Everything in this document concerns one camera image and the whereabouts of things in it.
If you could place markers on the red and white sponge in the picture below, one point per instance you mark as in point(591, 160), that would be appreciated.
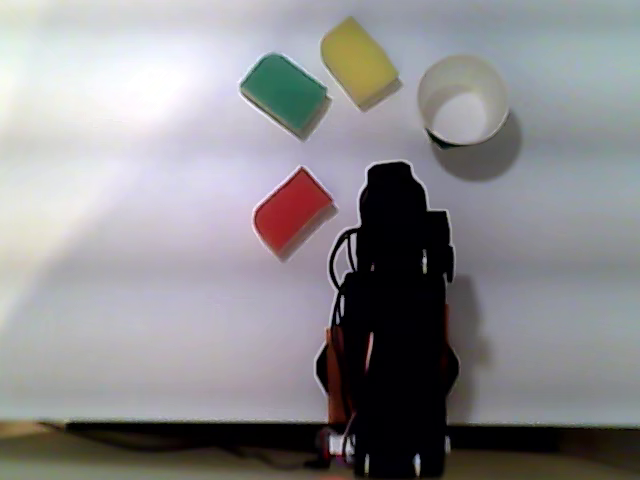
point(292, 215)

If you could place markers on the white paper cup green band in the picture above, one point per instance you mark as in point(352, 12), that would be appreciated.
point(462, 100)

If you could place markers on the yellow and white sponge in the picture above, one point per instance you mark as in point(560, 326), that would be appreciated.
point(357, 60)

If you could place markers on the green and white sponge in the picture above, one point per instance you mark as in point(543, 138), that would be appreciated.
point(282, 92)

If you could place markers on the controller board with red lights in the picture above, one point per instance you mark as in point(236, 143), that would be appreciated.
point(334, 447)

